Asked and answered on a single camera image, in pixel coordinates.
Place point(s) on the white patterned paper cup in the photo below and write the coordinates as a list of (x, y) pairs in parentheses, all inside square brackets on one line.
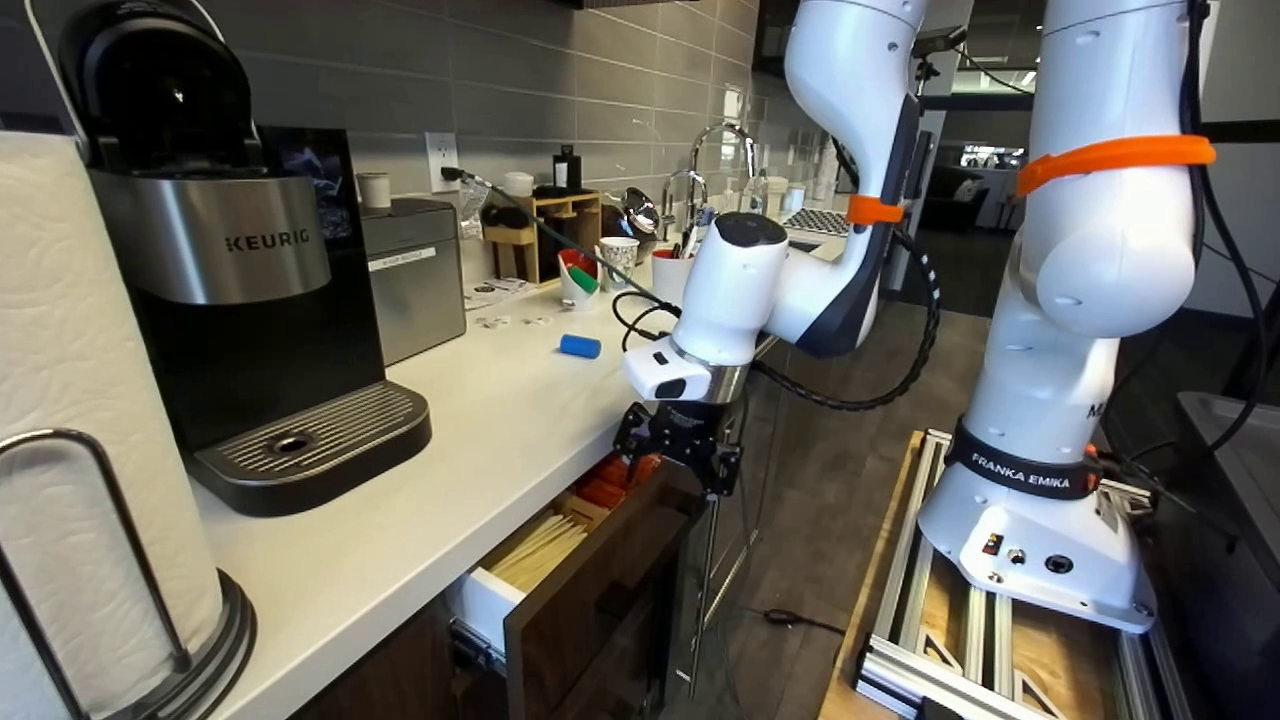
[(618, 257)]

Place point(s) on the white wall outlet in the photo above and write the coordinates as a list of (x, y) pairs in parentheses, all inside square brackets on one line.
[(439, 158)]

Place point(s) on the white paper towel roll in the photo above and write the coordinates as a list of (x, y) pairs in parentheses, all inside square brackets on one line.
[(74, 358)]

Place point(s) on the small white red cup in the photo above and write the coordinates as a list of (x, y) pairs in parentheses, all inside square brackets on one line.
[(575, 281)]

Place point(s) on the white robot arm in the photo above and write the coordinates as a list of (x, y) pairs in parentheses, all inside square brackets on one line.
[(1100, 253)]

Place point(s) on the black Keurig coffee maker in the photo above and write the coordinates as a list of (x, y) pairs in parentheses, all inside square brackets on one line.
[(245, 261)]

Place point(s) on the dark wooden top drawer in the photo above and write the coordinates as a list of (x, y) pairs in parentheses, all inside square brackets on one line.
[(571, 612)]

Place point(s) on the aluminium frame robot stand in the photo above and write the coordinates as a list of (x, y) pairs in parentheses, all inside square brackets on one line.
[(930, 644)]

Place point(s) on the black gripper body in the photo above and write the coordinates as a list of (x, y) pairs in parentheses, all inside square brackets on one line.
[(697, 438)]

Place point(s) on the white mug red inside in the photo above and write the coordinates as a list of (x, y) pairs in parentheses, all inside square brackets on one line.
[(670, 274)]

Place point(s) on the small blue block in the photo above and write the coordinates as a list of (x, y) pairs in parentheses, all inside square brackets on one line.
[(578, 345)]

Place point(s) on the stainless steel canister box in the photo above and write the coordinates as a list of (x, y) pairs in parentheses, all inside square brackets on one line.
[(417, 284)]

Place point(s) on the wooden pod organizer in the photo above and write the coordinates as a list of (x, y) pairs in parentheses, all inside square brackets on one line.
[(535, 231)]

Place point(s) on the black paper towel holder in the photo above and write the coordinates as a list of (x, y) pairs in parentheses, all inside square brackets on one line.
[(87, 624)]

